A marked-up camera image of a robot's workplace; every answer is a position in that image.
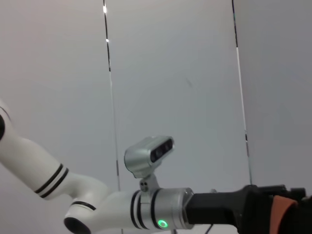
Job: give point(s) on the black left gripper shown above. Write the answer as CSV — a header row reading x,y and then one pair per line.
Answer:
x,y
219,207

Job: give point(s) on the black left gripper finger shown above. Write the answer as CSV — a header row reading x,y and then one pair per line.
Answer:
x,y
296,192

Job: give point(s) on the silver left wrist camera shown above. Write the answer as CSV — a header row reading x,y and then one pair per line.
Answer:
x,y
143,158

